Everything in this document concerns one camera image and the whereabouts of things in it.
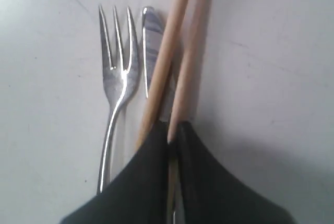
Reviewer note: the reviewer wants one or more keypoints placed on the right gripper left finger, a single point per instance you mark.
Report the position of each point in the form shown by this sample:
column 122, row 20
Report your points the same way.
column 138, row 194

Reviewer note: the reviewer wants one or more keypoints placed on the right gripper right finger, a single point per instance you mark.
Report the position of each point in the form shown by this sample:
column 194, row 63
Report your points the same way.
column 211, row 194

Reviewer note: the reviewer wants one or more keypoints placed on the wooden chopstick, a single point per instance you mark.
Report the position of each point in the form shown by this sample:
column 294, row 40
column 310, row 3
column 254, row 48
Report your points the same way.
column 182, row 103
column 161, row 70

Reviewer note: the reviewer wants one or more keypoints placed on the steel fork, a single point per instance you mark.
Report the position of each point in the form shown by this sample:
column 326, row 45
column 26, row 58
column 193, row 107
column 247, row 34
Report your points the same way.
column 119, row 83

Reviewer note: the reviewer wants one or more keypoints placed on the steel table knife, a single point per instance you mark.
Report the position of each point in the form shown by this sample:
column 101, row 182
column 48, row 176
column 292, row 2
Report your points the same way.
column 152, row 33

